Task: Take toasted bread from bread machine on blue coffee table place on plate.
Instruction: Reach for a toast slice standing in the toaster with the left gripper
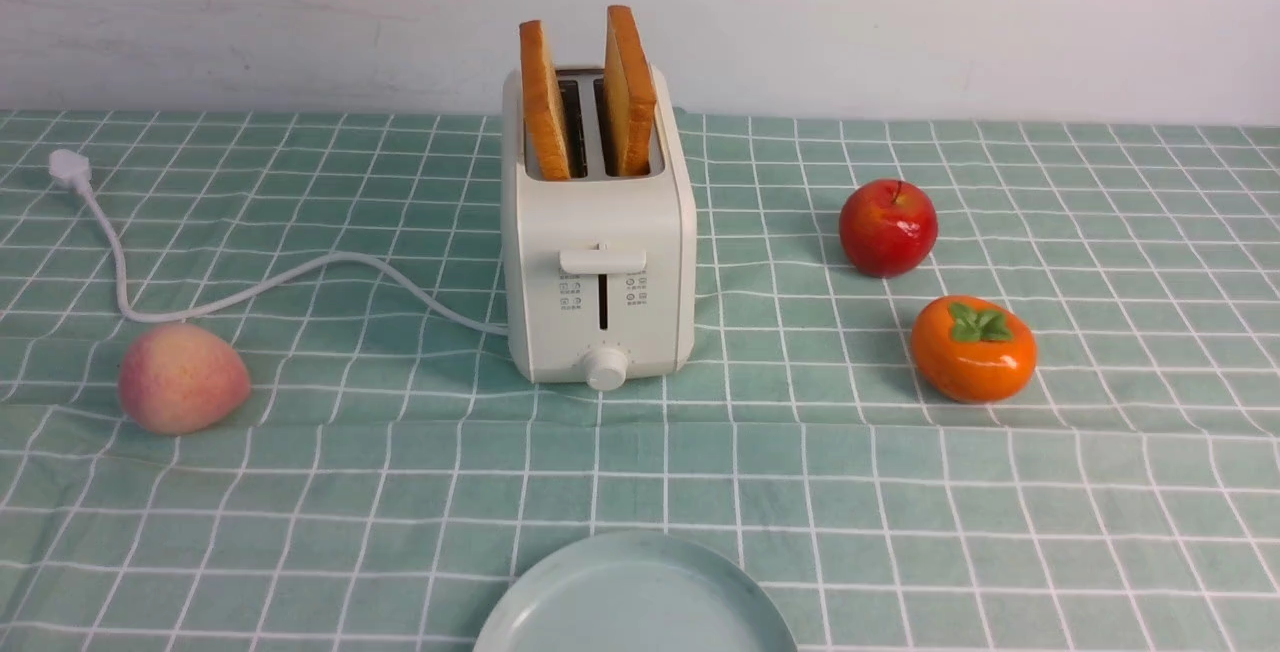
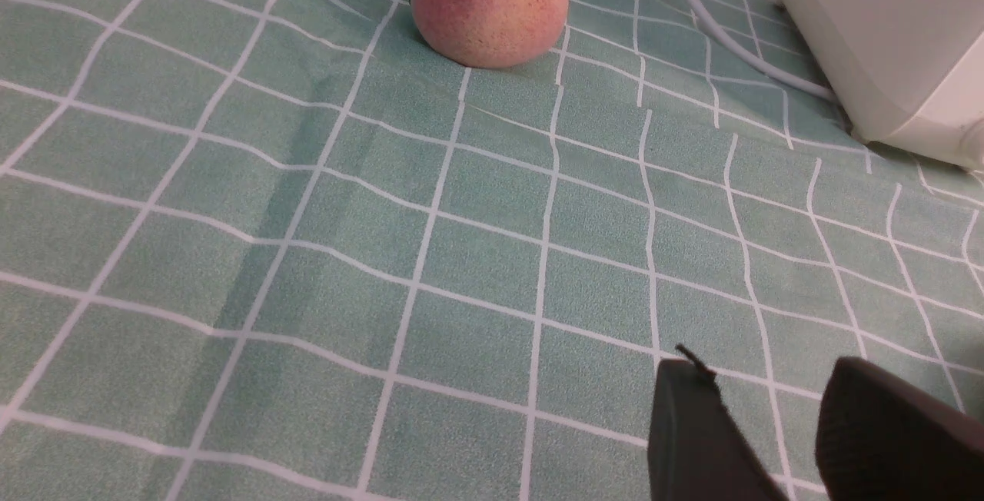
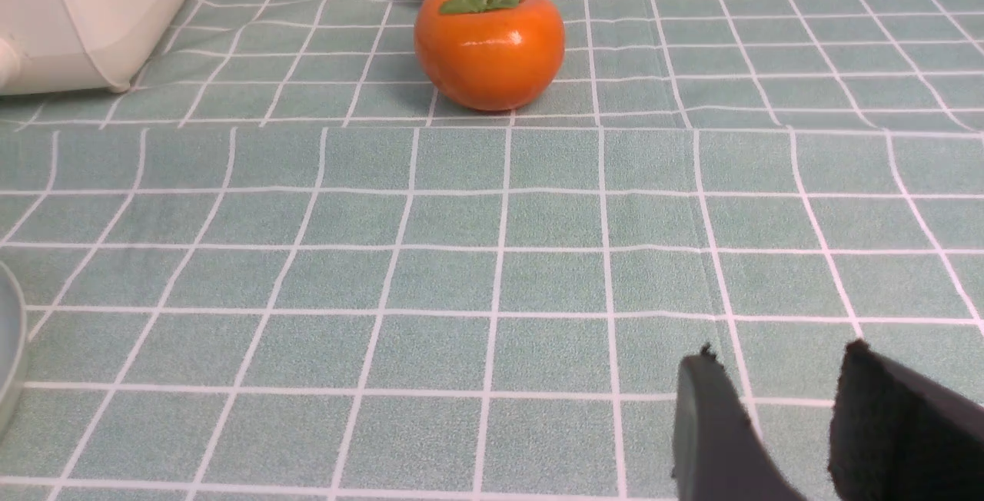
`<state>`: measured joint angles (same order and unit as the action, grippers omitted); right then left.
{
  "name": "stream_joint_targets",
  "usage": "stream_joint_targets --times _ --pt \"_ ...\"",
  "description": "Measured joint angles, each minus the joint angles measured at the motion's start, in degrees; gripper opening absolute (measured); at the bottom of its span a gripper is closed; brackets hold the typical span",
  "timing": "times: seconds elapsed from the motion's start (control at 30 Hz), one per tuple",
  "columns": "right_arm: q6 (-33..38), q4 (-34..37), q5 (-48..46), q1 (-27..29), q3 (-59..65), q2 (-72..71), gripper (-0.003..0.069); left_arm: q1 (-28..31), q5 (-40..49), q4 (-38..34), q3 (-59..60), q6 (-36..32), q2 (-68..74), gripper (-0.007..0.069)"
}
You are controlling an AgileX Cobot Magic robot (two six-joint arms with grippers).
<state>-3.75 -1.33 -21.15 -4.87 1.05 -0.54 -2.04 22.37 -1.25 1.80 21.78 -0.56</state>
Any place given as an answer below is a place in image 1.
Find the green checkered tablecloth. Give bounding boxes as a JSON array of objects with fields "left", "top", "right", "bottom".
[{"left": 1, "top": 110, "right": 1279, "bottom": 651}]

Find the pink peach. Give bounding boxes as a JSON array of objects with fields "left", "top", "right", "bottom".
[{"left": 116, "top": 323, "right": 251, "bottom": 436}]

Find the white power cord with plug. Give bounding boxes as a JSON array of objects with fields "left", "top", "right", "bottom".
[{"left": 47, "top": 149, "right": 509, "bottom": 338}]

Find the white two-slot toaster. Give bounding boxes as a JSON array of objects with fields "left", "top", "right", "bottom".
[{"left": 500, "top": 67, "right": 698, "bottom": 391}]

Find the toast slice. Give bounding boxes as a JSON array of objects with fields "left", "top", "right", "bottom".
[
  {"left": 518, "top": 20, "right": 572, "bottom": 181},
  {"left": 603, "top": 5, "right": 657, "bottom": 177}
]

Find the pale green plate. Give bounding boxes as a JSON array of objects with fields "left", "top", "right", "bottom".
[{"left": 474, "top": 532, "right": 797, "bottom": 651}]

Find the orange persimmon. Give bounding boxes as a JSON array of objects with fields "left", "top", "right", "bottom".
[{"left": 909, "top": 295, "right": 1039, "bottom": 403}]

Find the red apple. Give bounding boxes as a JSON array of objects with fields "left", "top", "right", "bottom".
[{"left": 838, "top": 178, "right": 940, "bottom": 279}]

